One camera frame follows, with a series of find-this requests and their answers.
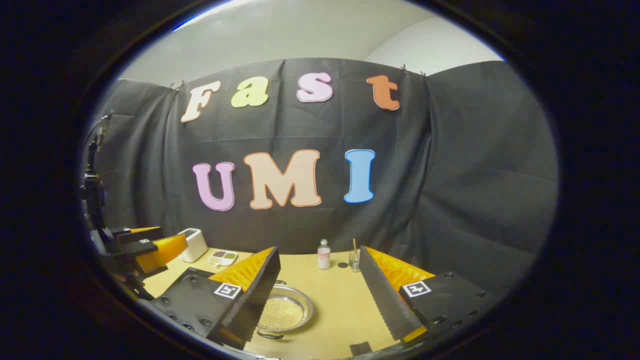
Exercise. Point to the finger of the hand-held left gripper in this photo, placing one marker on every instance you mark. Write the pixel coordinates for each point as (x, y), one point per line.
(160, 250)
(142, 233)

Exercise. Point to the wooden stick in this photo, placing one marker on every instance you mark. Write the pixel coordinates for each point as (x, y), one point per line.
(355, 245)

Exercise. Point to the clear bottle with pink label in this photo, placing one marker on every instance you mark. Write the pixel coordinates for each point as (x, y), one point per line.
(324, 257)

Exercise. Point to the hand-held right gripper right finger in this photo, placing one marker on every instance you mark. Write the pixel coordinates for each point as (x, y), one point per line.
(382, 300)

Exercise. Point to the black backdrop cloth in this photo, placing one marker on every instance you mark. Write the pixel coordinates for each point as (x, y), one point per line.
(450, 175)

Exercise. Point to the white divided dish with beans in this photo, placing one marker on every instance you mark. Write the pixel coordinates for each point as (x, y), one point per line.
(223, 258)

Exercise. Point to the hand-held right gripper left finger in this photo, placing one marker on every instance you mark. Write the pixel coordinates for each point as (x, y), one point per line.
(257, 295)

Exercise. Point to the white toaster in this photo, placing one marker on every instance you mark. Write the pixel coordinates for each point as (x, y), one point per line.
(194, 245)

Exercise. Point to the pile of soybeans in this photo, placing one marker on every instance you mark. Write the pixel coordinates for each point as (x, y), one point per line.
(282, 314)

